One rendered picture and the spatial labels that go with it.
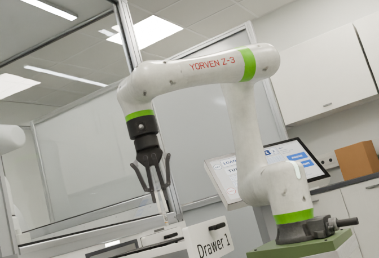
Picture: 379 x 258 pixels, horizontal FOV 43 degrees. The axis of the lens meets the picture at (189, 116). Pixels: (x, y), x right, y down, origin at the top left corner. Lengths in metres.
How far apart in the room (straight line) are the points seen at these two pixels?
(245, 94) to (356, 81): 2.95
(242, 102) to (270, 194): 0.35
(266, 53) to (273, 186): 0.43
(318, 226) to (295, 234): 0.07
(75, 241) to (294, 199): 0.66
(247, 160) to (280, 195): 0.21
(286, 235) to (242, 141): 0.36
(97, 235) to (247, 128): 0.62
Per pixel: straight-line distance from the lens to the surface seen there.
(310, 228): 1.53
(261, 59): 1.57
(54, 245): 1.38
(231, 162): 2.35
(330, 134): 4.97
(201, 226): 1.38
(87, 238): 1.49
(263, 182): 1.57
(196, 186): 3.26
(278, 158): 2.40
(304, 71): 4.71
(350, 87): 4.60
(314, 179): 2.32
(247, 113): 1.70
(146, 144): 1.45
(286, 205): 1.52
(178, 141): 3.31
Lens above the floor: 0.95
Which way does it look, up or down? 12 degrees up
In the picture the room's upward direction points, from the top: 15 degrees counter-clockwise
